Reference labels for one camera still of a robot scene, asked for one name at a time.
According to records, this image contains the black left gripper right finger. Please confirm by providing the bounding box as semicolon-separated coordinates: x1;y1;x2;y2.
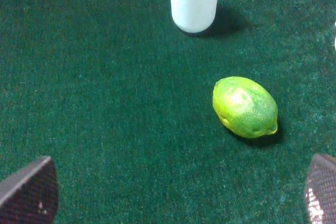
304;153;335;224

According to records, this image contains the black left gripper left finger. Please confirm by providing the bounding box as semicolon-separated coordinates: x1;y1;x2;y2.
1;156;59;223

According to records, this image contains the green lime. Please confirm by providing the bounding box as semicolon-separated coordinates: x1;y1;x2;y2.
213;76;278;138

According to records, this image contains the green felt table mat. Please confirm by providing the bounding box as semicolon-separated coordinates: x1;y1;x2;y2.
1;0;335;223

